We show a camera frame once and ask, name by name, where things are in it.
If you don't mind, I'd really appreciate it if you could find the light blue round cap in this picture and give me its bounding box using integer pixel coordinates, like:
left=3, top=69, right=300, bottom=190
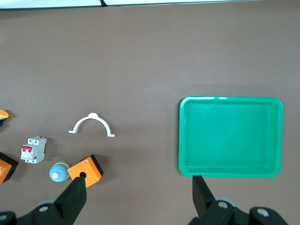
left=49, top=161, right=71, bottom=183

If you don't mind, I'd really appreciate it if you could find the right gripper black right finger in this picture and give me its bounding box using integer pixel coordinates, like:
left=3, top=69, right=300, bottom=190
left=187, top=175, right=291, bottom=225

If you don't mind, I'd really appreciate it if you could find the brown table mat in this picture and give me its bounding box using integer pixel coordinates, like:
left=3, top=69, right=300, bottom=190
left=0, top=1, right=300, bottom=225

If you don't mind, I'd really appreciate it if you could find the orange button box black base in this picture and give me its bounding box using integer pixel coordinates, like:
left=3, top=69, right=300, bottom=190
left=67, top=154, right=105, bottom=188
left=0, top=151, right=19, bottom=185

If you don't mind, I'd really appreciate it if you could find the white half-round pipe clamp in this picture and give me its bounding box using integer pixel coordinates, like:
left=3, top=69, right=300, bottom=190
left=68, top=112, right=116, bottom=137

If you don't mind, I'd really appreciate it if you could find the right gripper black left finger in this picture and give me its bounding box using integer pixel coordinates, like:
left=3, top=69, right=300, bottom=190
left=0, top=175, right=88, bottom=225

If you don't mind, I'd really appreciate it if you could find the white circuit breaker red switch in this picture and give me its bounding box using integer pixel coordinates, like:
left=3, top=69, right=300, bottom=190
left=20, top=136, right=47, bottom=164

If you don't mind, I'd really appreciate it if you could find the orange mushroom push button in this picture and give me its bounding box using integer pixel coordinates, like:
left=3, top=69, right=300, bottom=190
left=0, top=109, right=10, bottom=129

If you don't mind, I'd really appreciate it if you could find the green plastic tray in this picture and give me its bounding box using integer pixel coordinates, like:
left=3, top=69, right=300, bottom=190
left=178, top=96, right=284, bottom=179

